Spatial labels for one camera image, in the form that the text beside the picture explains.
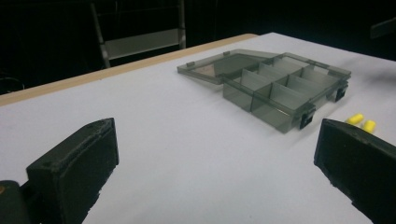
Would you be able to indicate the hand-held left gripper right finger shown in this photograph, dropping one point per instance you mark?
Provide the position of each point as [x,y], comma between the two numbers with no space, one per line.
[358,158]

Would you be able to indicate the yellow earplug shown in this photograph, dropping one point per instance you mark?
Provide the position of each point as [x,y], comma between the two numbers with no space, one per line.
[355,118]
[369,126]

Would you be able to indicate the grey transparent compartment box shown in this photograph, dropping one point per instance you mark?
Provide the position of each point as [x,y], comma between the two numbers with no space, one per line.
[274,87]

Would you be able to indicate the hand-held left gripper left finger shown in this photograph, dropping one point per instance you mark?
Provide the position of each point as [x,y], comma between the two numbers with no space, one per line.
[74,168]

